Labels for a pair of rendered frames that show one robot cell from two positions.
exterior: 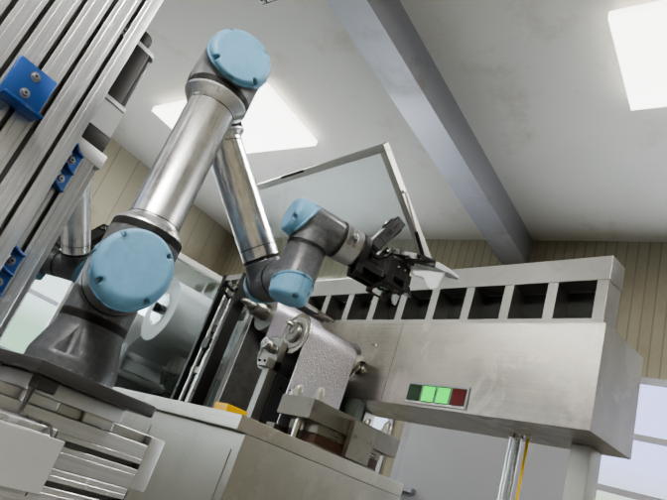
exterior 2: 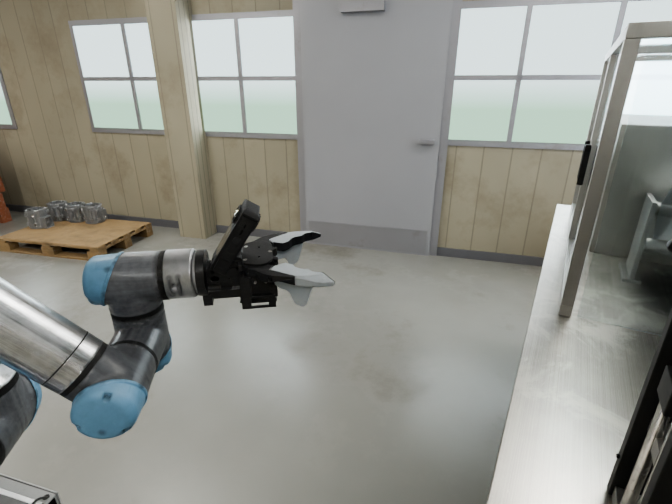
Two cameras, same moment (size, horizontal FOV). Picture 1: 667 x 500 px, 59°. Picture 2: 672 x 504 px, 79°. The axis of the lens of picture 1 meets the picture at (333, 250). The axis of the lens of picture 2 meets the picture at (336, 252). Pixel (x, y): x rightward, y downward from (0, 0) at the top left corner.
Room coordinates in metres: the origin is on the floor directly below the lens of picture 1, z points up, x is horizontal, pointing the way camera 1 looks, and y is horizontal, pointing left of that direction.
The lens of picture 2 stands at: (1.69, 0.15, 1.48)
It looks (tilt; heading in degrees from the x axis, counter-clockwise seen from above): 22 degrees down; 65
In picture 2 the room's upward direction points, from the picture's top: straight up
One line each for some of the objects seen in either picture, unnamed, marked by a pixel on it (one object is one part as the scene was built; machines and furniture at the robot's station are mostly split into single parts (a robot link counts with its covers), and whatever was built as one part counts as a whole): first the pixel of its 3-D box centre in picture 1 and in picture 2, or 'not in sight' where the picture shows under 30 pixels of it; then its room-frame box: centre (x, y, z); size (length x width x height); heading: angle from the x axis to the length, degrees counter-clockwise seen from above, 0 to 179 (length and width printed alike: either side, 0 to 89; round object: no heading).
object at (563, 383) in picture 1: (284, 362); not in sight; (2.78, 0.04, 1.29); 3.10 x 0.28 x 0.30; 35
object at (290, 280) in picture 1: (292, 275); not in sight; (1.03, 0.06, 1.12); 0.11 x 0.08 x 0.11; 23
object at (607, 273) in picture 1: (292, 305); not in sight; (2.74, 0.09, 1.55); 3.08 x 0.08 x 0.23; 35
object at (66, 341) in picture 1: (81, 346); not in sight; (1.03, 0.34, 0.87); 0.15 x 0.15 x 0.10
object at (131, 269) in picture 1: (183, 165); not in sight; (0.91, 0.29, 1.19); 0.15 x 0.12 x 0.55; 23
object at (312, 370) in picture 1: (319, 385); not in sight; (2.02, -0.11, 1.11); 0.23 x 0.01 x 0.18; 125
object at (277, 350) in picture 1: (261, 383); not in sight; (2.00, 0.07, 1.05); 0.06 x 0.05 x 0.31; 125
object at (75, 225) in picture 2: not in sight; (76, 227); (0.99, 4.71, 0.16); 1.17 x 0.80 x 0.33; 139
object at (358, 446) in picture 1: (359, 442); not in sight; (1.88, -0.28, 0.97); 0.10 x 0.03 x 0.11; 125
